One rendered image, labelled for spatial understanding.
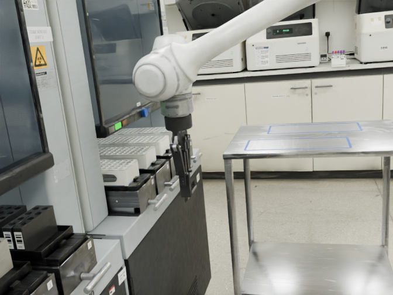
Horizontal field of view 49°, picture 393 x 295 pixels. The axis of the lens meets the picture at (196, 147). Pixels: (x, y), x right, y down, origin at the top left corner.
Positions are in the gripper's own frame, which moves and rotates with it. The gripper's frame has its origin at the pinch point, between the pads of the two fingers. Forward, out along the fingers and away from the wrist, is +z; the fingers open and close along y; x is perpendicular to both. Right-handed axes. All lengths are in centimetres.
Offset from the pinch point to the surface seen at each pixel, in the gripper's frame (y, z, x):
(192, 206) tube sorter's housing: -45, 25, -12
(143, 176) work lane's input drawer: -3.0, -1.7, -13.7
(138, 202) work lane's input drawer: 6.6, 2.8, -12.0
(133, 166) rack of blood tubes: -0.6, -5.6, -15.5
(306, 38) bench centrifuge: -230, -31, 35
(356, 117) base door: -229, 30, 70
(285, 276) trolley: -39, 52, 24
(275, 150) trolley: -27.1, -1.8, 23.8
